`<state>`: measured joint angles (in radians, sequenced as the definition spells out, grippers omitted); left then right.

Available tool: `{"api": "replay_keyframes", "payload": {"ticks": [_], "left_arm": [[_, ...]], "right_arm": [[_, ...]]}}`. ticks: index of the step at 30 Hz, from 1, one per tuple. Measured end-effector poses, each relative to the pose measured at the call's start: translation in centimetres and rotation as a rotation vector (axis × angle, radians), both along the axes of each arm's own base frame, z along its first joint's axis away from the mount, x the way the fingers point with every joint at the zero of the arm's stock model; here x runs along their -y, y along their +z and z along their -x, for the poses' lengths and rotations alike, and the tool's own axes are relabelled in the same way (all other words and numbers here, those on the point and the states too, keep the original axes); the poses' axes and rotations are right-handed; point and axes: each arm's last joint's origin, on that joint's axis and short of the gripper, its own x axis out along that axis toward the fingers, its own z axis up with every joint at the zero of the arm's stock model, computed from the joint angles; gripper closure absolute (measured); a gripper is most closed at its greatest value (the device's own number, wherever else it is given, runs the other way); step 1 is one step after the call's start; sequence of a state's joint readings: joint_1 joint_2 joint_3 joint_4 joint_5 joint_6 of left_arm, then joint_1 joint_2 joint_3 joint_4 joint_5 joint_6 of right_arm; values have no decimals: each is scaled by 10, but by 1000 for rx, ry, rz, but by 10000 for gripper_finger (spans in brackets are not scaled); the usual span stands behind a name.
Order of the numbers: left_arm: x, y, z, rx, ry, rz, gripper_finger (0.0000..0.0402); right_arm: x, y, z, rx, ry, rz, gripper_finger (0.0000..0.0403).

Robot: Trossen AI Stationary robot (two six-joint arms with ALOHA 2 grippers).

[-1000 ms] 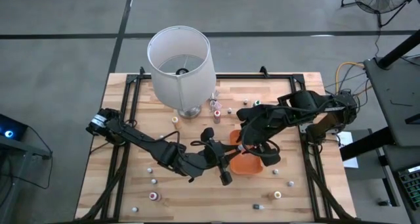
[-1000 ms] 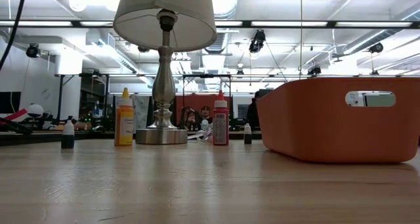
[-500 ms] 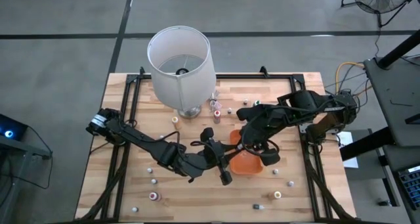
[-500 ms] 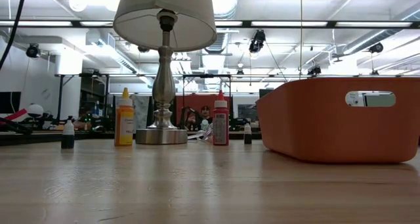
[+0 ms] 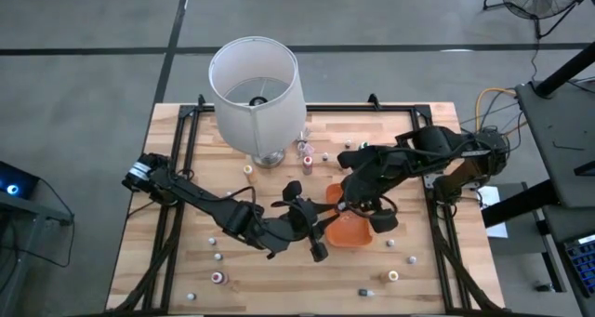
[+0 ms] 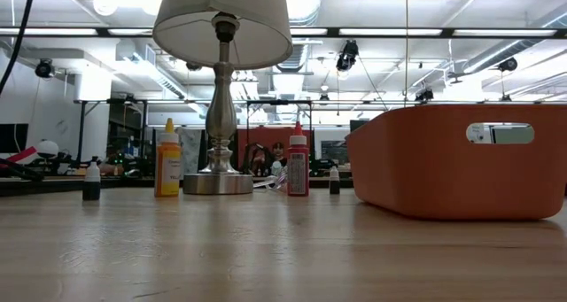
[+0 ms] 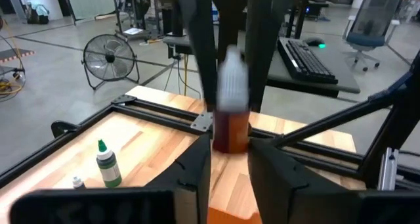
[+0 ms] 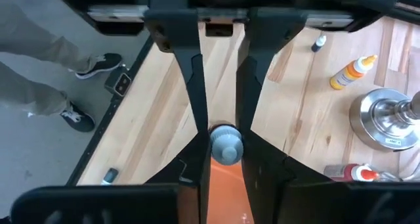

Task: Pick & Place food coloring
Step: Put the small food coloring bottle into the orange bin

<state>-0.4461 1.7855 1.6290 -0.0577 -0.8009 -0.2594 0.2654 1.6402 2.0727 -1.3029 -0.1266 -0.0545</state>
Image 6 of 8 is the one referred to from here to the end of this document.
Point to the small dark colouring bottle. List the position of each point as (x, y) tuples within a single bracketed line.
[(334, 187), (91, 189)]

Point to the large yellow colouring bottle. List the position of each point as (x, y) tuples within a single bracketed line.
[(167, 169)]

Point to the orange plastic bin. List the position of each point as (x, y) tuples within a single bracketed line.
[(421, 169)]

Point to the person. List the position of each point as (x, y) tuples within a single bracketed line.
[(278, 153)]

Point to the red partition panel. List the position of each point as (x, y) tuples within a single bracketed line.
[(266, 138)]

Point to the large red-orange colouring bottle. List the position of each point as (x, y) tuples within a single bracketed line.
[(298, 169)]

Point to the silver table lamp white shade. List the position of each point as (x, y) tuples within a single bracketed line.
[(221, 116)]

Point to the black ceiling spotlight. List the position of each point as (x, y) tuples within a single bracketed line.
[(424, 95), (347, 56), (508, 64), (44, 68)]

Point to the black overhead light beam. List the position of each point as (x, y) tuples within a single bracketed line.
[(332, 32)]

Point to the white sphere lamp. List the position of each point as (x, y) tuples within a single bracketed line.
[(47, 149)]

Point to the black aluminium table frame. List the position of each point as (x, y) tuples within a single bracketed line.
[(44, 184)]

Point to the black wall monitor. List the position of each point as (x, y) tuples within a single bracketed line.
[(13, 138)]

